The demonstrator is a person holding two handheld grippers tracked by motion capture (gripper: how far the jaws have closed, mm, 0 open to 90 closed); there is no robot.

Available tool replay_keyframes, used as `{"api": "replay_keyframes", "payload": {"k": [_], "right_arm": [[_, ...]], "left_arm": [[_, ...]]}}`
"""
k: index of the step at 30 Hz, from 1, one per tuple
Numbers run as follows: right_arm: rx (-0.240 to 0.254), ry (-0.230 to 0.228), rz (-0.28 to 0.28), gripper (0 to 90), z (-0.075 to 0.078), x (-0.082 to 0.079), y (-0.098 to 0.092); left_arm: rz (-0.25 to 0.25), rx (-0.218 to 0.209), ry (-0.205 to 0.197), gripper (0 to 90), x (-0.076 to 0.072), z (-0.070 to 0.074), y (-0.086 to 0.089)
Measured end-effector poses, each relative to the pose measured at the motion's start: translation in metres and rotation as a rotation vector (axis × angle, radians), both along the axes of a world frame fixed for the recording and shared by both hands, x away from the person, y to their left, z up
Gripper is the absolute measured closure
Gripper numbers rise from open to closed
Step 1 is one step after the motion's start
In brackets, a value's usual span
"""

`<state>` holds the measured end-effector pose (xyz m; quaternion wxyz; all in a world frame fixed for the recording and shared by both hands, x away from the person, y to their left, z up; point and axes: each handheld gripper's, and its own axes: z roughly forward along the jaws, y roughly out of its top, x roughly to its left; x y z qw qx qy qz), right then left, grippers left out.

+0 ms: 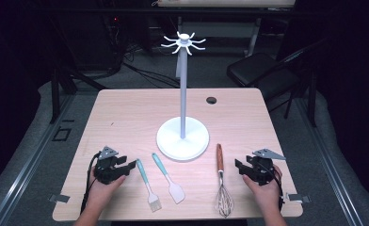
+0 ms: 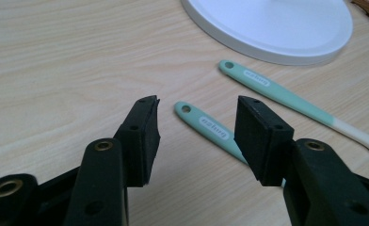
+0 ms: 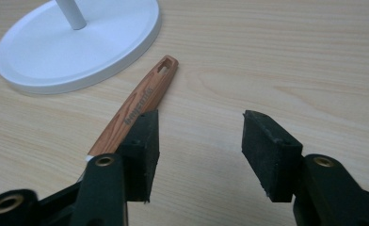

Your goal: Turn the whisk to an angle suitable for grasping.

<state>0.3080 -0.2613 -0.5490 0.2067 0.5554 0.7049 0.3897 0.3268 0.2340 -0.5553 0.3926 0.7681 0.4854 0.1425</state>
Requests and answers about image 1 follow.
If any grey tape piece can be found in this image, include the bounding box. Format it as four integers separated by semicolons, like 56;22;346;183
287;193;312;203
49;193;71;203

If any person's left hand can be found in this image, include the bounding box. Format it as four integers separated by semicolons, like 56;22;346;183
87;168;127;205

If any person's right hand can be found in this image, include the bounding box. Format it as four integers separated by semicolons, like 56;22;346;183
242;165;283;210

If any black metal stand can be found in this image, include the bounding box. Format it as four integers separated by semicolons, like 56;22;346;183
49;62;106;125

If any teal-handled basting brush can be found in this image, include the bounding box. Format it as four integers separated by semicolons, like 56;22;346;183
136;158;163;213

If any black floor cable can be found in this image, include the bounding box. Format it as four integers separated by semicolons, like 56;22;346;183
122;43;181;89

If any hand-held gripper cable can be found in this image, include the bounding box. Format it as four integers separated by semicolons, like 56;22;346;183
264;163;285;212
80;152;102;215

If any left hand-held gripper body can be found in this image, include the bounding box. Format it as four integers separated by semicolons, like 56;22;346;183
92;145;124;186

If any white utensil rack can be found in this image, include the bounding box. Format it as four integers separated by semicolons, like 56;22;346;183
155;31;211;162

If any black folding chair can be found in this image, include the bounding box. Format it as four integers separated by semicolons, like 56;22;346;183
226;37;318;121

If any wooden-handled wire whisk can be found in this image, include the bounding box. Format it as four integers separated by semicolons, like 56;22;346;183
215;143;235;218

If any teal-handled white spatula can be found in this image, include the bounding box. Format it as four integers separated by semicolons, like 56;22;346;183
151;153;186;205

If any left hand-held gripper cable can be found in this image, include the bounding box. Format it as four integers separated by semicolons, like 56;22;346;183
80;152;102;215

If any right hand-held gripper cable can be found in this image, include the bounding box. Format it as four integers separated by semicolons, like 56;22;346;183
264;163;285;212

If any aluminium floor rail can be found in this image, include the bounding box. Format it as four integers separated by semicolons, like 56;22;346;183
297;97;364;226
0;93;76;226

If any white background table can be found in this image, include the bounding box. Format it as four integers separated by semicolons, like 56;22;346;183
152;0;297;57

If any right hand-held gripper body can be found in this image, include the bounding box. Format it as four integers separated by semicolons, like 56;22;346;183
246;148;286;186

